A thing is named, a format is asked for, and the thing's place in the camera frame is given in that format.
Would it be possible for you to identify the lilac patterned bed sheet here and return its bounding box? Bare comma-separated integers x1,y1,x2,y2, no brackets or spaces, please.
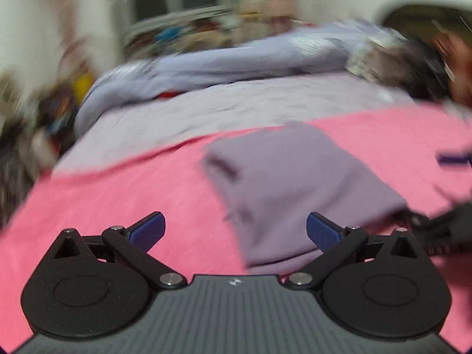
53,72,413,174

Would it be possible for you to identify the dark bed headboard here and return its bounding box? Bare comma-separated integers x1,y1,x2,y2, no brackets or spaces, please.
379,4,471,45

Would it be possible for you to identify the purple fleece sweater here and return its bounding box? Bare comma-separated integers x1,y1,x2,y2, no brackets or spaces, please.
202,123,407,275

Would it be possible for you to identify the colourful toy box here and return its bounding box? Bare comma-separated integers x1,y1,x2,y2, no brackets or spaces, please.
37,83,78,137

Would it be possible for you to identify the lavender blue duvet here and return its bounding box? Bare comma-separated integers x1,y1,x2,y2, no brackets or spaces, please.
73,19,386,137

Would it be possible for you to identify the pink fleece blanket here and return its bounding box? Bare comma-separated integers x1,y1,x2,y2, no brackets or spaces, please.
1,105,471,351

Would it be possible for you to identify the red plaid shirt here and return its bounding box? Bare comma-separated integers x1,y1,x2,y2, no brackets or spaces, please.
435,34,471,108

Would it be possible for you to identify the black and beige jacket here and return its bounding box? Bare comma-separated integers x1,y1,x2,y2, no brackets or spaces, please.
346,31,450,101

